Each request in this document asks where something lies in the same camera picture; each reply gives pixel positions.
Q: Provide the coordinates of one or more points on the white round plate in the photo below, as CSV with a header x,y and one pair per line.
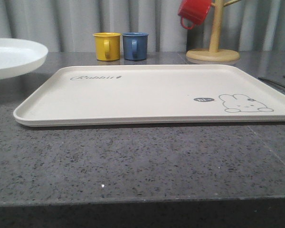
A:
x,y
20,56

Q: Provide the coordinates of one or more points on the cream rabbit serving tray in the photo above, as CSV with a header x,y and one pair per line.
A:
x,y
102,95

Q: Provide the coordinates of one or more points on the blue mug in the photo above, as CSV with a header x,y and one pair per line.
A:
x,y
135,46

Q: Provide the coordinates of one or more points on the yellow mug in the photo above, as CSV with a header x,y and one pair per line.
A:
x,y
107,46

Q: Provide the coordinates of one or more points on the wooden mug tree stand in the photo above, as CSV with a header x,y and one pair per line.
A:
x,y
213,53

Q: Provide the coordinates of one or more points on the red mug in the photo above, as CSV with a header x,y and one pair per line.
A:
x,y
194,11

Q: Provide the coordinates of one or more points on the grey curtain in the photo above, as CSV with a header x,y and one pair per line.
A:
x,y
69,25

